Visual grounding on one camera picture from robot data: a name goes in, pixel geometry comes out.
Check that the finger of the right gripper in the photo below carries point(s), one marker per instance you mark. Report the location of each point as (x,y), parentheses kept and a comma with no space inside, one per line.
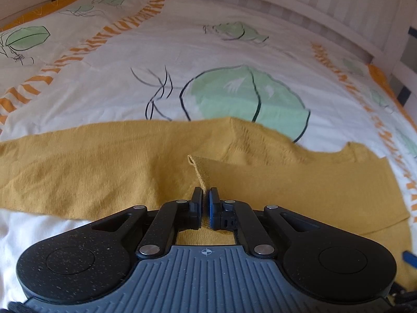
(409,257)

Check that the mustard yellow knit sweater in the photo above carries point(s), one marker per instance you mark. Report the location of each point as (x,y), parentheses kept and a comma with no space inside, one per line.
(99,169)

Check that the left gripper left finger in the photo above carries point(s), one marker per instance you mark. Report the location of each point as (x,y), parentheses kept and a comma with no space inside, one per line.
(162,226)

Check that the white blue-trimmed shelf unit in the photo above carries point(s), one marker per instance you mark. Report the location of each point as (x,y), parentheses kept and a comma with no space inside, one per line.
(409,58)

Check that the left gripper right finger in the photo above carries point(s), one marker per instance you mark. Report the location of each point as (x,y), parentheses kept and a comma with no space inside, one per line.
(239,218)

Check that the white leaf-print duvet cover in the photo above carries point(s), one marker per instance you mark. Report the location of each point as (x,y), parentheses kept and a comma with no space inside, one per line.
(99,61)

